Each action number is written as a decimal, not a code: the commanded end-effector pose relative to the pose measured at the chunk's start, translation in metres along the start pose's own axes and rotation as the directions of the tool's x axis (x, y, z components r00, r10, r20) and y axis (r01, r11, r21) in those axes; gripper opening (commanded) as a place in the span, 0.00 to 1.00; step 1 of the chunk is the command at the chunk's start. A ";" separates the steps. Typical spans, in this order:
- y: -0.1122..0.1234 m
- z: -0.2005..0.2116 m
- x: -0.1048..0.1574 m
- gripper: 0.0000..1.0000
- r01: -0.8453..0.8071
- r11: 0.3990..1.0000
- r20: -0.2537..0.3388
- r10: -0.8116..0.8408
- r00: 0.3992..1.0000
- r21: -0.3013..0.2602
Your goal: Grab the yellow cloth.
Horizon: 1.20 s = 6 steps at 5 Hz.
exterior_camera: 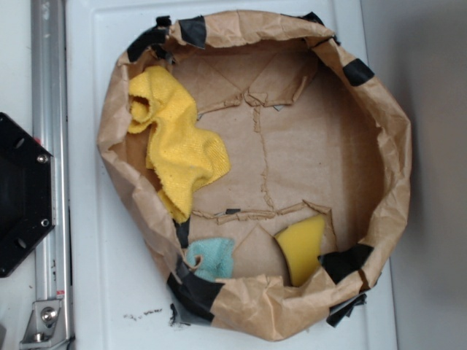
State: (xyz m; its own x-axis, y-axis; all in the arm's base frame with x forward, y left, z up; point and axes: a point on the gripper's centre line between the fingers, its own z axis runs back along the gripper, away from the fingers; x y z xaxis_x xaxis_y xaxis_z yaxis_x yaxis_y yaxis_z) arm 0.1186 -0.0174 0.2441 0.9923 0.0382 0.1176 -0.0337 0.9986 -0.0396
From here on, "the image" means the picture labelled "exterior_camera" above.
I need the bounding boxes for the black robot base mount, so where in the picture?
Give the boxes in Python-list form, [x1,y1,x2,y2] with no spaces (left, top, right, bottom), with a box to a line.
[1,113,55,278]

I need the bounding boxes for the metal corner bracket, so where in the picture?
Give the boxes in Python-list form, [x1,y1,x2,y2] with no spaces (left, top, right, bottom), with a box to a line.
[19,300,66,349]

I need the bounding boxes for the yellow microfiber cloth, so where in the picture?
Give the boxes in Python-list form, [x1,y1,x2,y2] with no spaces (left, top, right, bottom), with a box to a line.
[128,66,231,223]

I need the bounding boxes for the aluminium extrusion rail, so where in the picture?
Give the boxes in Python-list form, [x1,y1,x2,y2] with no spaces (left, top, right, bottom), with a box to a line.
[31,1,75,349]

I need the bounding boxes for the light blue cloth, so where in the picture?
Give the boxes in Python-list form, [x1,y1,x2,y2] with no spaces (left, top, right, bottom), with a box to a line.
[185,238,234,282]

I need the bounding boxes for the yellow sponge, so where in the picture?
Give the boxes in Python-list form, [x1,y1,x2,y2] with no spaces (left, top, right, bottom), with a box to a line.
[274,214,325,287]

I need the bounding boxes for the white tray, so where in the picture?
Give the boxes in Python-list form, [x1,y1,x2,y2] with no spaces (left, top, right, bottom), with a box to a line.
[66,1,397,349]

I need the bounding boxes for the brown paper bag bin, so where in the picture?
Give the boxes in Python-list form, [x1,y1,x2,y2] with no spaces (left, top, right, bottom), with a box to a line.
[97,10,412,341]

